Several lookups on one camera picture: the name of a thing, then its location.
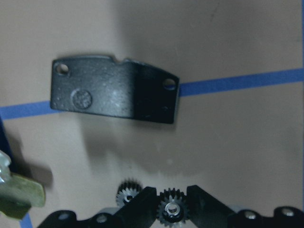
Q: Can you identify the small black bearing gear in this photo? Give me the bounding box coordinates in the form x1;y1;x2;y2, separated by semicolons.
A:
115;179;143;208

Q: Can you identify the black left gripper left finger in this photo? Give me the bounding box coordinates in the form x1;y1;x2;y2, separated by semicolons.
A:
38;187;157;228

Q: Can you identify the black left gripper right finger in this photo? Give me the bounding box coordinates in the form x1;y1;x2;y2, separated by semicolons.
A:
187;185;304;228

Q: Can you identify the black brake pad plate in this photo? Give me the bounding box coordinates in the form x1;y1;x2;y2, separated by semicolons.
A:
50;55;180;124

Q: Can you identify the olive green brake shoe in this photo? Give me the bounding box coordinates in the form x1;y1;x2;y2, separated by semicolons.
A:
0;151;46;220

